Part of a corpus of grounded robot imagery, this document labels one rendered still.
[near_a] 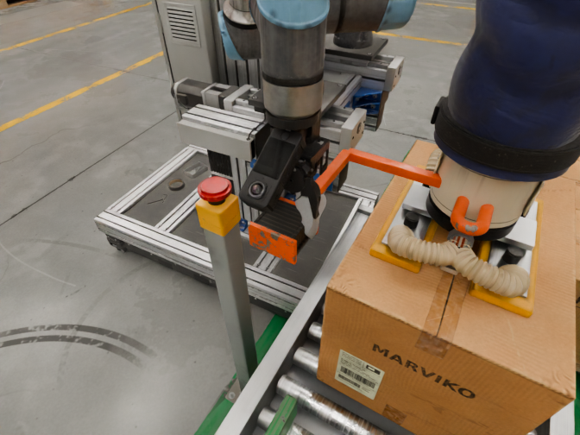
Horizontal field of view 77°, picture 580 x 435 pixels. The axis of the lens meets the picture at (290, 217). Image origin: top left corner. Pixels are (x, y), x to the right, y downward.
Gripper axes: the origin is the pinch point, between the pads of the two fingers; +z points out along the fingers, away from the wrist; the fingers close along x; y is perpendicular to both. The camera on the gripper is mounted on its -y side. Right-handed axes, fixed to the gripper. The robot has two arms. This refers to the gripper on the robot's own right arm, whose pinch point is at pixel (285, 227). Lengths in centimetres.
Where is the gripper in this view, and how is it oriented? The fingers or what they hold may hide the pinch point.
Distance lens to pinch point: 59.5
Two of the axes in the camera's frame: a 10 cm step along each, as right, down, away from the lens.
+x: -8.7, -3.4, 3.7
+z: 0.0, 7.3, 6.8
